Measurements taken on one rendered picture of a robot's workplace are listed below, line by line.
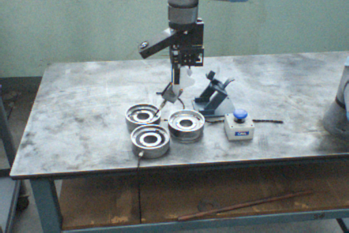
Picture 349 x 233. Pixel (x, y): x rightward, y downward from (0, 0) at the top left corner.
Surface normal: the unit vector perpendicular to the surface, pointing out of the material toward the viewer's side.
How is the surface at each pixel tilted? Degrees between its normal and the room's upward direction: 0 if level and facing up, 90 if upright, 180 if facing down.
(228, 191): 0
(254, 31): 90
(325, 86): 0
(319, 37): 90
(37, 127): 0
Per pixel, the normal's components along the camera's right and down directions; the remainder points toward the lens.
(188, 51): 0.13, 0.55
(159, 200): 0.01, -0.83
